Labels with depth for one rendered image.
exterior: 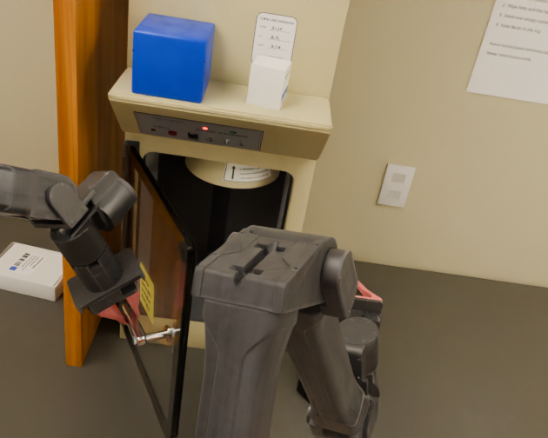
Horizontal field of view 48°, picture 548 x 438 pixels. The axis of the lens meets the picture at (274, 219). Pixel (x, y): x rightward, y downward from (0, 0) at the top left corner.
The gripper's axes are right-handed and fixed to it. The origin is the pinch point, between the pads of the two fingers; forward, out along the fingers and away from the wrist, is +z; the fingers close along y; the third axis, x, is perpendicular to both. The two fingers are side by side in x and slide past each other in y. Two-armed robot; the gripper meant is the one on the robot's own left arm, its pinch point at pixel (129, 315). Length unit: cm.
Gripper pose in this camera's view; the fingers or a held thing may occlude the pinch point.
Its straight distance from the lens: 97.1
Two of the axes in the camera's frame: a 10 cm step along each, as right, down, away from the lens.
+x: 4.5, 5.3, -7.2
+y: -8.6, 4.8, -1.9
